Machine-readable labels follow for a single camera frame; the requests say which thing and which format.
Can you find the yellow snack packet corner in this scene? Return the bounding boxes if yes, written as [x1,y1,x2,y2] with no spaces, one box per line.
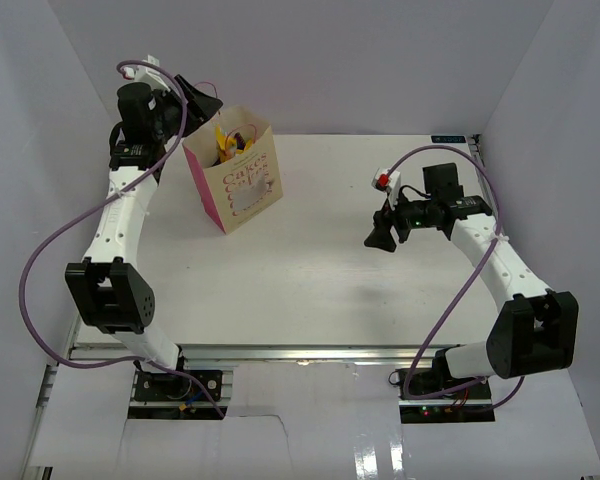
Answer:
[215,124,236,153]

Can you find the paper bag with pink handles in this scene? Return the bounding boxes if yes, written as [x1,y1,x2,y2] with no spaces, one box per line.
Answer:
[182,105,283,234]

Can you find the wrist white camera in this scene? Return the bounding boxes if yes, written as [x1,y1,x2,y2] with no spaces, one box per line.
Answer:
[121,65,171,92]
[371,168,401,209]

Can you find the aluminium table front rail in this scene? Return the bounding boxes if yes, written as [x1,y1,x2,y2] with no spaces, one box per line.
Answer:
[68,344,461,362]

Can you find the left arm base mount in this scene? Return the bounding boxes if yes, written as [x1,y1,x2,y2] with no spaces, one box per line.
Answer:
[128,370,227,421]

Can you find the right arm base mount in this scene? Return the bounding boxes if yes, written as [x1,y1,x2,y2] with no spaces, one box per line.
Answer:
[387,367,492,421]

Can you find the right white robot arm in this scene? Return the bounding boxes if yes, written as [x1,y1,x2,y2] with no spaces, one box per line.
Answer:
[364,163,579,399]

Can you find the yellow snack packet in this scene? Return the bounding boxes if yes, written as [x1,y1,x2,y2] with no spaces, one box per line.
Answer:
[219,149,240,163]

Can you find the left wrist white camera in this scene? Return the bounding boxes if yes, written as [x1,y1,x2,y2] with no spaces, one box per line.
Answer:
[121,65,171,92]

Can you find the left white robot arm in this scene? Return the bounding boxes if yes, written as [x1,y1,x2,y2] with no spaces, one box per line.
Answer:
[65,74,222,399]

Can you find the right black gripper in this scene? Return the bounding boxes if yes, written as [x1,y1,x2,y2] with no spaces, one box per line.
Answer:
[365,187,438,253]

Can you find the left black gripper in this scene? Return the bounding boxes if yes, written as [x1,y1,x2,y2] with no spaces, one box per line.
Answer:
[150,75,222,143]

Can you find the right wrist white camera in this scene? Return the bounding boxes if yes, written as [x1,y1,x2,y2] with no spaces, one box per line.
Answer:
[371,168,401,209]

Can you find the purple Krokant snack bag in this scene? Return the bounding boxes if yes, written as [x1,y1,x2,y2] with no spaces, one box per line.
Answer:
[226,132,252,154]

